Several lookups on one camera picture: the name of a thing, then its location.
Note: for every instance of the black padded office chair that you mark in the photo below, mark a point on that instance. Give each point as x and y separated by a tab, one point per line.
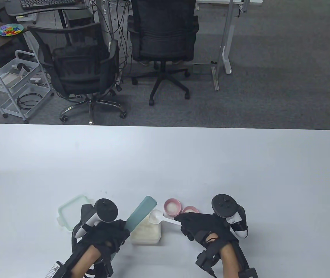
162	34

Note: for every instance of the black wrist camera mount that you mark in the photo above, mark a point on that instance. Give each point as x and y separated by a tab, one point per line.
104	268
205	260

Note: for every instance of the pile of colourful blocks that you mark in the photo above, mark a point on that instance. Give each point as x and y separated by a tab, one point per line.
8	30

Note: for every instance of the black computer tower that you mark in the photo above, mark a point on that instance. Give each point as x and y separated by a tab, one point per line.
78	18

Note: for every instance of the black keyboard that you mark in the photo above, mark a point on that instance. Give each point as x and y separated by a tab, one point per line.
46	3

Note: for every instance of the person's right forearm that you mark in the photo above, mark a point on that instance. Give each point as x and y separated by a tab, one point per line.
230	260

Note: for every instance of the clear plastic sugar container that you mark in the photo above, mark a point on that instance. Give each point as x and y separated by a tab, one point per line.
146	242

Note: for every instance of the mint green container lid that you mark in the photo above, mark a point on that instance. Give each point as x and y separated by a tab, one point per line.
68	211

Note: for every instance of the green plate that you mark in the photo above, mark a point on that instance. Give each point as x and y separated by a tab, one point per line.
20	29

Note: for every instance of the black box with white label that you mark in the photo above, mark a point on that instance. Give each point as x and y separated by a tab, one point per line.
55	269

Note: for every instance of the person's right hand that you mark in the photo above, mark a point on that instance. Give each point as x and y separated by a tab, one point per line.
202	224

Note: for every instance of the black mesh office chair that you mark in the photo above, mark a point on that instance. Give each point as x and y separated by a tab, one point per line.
78	66

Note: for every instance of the person's left forearm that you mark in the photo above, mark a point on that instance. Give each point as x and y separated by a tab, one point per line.
84	260

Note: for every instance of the person's left hand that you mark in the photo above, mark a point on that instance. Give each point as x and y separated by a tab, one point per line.
104	234

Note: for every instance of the white plastic coffee spoon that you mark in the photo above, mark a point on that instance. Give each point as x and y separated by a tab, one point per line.
155	217

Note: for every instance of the white sugar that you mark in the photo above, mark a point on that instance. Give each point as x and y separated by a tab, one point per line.
172	206
191	210
146	231

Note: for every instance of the black desk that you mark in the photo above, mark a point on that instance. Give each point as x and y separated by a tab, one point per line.
17	10

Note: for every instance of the white desk frame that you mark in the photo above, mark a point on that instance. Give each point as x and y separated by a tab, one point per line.
225	37

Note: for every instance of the white rolling cart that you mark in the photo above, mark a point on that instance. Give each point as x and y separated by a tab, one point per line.
8	104

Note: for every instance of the grey floor socket box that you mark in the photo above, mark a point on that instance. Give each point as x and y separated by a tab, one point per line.
202	68

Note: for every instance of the mint green dessert spatula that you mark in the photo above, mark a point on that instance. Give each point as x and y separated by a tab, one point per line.
140	212

